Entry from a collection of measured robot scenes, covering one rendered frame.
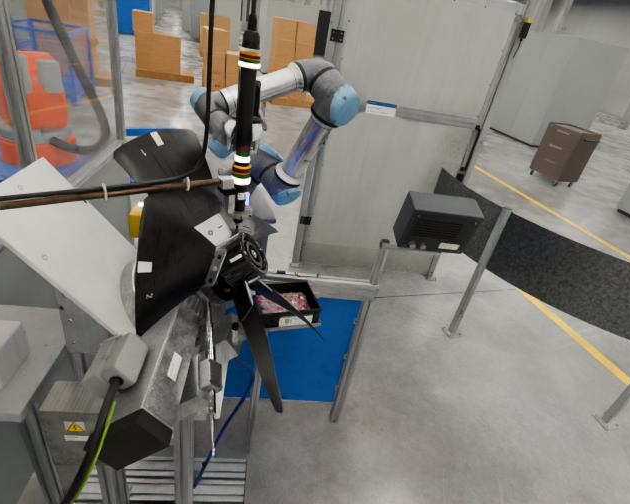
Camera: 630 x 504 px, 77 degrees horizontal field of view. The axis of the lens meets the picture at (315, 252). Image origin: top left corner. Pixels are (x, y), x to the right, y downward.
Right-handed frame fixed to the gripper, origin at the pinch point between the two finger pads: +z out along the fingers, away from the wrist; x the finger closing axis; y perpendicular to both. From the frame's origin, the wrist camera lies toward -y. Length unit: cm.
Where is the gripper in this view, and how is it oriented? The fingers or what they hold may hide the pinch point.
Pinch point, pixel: (242, 132)
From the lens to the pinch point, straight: 91.5
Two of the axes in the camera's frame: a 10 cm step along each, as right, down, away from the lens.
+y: -1.7, 8.5, 5.0
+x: -9.8, -1.1, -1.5
